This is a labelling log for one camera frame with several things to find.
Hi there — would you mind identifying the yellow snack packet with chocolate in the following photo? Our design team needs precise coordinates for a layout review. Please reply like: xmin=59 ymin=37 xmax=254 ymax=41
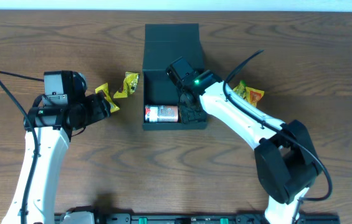
xmin=95 ymin=83 xmax=120 ymax=113

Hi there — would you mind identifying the red Pringles can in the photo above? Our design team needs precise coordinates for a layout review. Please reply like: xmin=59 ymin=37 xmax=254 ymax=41
xmin=145 ymin=105 xmax=179 ymax=123

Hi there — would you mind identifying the green snack packet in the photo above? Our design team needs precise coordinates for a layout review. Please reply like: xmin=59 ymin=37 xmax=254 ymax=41
xmin=232 ymin=80 xmax=247 ymax=99

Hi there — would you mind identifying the orange yellow Julie's snack packet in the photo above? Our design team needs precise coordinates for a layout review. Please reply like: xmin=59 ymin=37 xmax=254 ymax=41
xmin=245 ymin=87 xmax=265 ymax=107

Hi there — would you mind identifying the dark green gift box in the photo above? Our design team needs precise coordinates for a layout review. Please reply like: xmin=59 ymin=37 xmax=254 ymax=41
xmin=141 ymin=23 xmax=209 ymax=131

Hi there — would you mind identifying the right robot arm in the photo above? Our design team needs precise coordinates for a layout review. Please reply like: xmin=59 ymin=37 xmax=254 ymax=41
xmin=166 ymin=57 xmax=324 ymax=223

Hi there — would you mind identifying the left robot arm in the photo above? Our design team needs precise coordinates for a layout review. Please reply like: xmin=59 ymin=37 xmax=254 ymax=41
xmin=2 ymin=70 xmax=111 ymax=223

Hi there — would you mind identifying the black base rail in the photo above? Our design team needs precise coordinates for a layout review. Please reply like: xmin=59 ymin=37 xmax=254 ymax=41
xmin=55 ymin=205 xmax=341 ymax=224

